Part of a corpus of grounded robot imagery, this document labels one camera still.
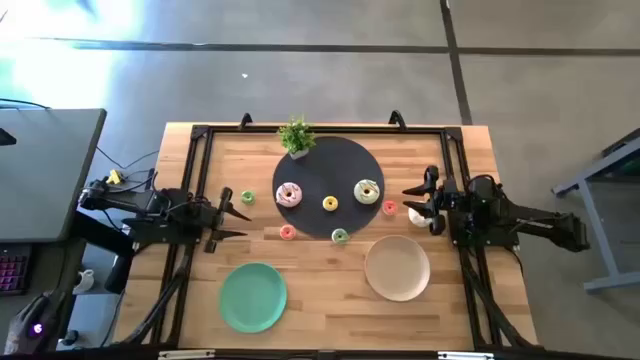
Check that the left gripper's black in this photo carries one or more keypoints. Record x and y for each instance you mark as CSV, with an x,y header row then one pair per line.
x,y
207,217

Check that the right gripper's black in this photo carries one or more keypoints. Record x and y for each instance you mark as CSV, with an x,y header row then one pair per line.
x,y
452,200

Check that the large white frosted donut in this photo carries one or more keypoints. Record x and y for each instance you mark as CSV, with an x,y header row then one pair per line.
x,y
417,220

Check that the small green donut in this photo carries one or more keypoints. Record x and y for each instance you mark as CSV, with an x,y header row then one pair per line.
x,y
243,199
335,239

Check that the large pink frosted donut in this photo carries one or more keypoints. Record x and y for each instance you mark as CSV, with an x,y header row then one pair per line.
x,y
280,196

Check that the large green frosted donut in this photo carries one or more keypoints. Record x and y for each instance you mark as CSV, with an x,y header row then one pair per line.
x,y
360,196

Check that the small yellow donut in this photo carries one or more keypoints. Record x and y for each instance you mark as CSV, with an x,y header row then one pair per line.
x,y
326,200

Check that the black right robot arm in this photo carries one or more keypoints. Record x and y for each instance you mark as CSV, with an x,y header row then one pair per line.
x,y
540,222

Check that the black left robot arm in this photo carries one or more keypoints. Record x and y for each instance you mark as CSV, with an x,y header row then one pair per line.
x,y
150,202

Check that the small red donut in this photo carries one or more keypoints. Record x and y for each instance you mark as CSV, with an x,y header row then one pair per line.
x,y
283,235
385,210

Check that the beige plate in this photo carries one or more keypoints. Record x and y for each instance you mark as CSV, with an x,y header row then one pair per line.
x,y
397,268

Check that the green plate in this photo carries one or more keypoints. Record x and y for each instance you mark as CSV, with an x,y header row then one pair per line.
x,y
252,297

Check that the round black woven placemat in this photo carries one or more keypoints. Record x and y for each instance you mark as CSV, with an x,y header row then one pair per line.
x,y
330,165

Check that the small green potted plant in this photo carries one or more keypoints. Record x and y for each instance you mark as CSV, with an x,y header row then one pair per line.
x,y
296,136

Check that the black support strut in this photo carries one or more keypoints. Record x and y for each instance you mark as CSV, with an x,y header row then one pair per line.
x,y
119,275

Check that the white ceramic pitcher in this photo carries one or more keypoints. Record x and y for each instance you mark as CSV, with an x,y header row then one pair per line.
x,y
84,281

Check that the grey desk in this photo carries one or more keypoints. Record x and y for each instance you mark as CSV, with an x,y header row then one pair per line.
x,y
45,175

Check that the small black device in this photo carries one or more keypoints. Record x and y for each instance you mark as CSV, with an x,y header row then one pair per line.
x,y
70,338

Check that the person's hand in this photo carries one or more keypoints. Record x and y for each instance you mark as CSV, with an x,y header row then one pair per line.
x,y
47,310

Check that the black backlit keyboard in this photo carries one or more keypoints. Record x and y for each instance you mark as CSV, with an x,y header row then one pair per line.
x,y
14,270

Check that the black computer mouse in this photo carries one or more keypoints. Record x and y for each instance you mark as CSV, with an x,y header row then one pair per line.
x,y
36,329

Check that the black flat device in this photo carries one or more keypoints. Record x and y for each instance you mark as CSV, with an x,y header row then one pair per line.
x,y
6,137

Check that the black aluminium table frame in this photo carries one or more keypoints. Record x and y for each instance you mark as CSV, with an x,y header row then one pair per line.
x,y
325,129

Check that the silver metal bracket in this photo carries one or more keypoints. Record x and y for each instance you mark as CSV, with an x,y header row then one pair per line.
x,y
186,354
465,355

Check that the grey metal table frame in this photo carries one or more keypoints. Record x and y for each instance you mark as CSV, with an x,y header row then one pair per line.
x,y
595,215

